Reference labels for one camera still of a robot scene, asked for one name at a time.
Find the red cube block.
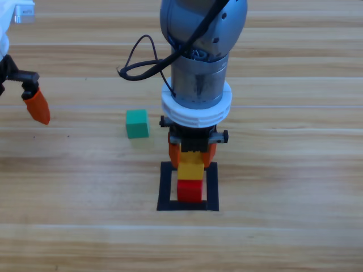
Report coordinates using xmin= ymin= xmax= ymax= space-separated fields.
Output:
xmin=176 ymin=178 xmax=204 ymax=203

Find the green cube block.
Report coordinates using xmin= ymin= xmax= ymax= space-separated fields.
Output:
xmin=125 ymin=109 xmax=150 ymax=139

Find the yellow cube block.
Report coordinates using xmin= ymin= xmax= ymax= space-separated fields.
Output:
xmin=177 ymin=151 xmax=205 ymax=181

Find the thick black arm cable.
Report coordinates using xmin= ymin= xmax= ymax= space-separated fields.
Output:
xmin=116 ymin=0 xmax=230 ymax=82

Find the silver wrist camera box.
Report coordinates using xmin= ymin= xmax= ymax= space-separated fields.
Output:
xmin=12 ymin=4 xmax=36 ymax=24

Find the black tape square outline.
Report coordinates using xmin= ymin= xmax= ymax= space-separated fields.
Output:
xmin=156 ymin=161 xmax=220 ymax=212

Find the thin black arm wire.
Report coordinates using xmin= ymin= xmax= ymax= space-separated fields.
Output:
xmin=126 ymin=34 xmax=177 ymax=97

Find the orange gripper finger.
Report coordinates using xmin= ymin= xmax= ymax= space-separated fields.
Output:
xmin=168 ymin=141 xmax=183 ymax=171
xmin=201 ymin=141 xmax=218 ymax=168
xmin=21 ymin=83 xmax=51 ymax=126

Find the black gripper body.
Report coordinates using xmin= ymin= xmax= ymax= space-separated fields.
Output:
xmin=159 ymin=114 xmax=229 ymax=155
xmin=0 ymin=54 xmax=40 ymax=99

